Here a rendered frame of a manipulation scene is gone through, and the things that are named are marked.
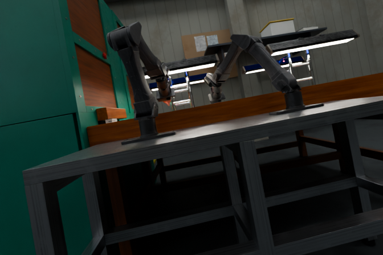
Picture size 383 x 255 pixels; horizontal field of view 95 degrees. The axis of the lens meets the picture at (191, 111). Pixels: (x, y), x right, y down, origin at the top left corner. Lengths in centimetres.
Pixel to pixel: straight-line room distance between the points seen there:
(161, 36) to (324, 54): 333
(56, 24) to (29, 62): 23
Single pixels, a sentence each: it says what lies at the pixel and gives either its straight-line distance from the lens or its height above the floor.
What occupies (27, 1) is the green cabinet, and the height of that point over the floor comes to 140.
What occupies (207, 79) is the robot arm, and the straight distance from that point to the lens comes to 112.
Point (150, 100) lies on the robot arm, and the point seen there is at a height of 81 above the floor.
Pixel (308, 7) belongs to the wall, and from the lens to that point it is 485.
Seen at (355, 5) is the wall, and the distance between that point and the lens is 554.
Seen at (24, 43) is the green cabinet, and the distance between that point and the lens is 120.
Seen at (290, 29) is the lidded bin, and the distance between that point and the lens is 370.
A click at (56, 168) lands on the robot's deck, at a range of 60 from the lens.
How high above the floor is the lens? 74
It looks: 1 degrees up
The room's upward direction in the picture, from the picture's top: 10 degrees counter-clockwise
